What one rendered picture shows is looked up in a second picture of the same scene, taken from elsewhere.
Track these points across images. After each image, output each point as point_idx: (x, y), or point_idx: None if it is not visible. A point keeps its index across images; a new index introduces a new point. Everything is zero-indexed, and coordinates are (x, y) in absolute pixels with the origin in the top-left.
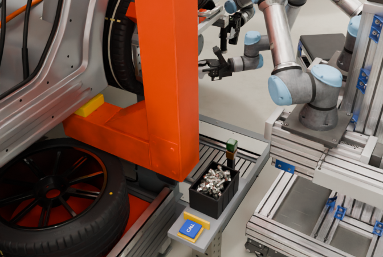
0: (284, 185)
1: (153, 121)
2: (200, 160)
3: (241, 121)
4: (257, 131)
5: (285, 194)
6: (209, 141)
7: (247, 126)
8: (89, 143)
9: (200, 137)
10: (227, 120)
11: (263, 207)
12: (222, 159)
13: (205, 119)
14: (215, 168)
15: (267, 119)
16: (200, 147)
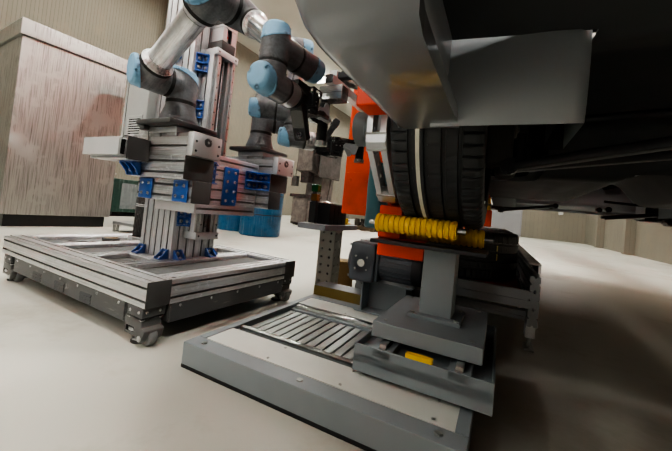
0: (246, 264)
1: None
2: (336, 338)
3: (214, 436)
4: (188, 402)
5: (250, 262)
6: (320, 349)
7: (208, 417)
8: None
9: (339, 357)
10: (258, 442)
11: (276, 262)
12: (299, 336)
13: (329, 388)
14: (327, 210)
15: (126, 436)
16: (336, 353)
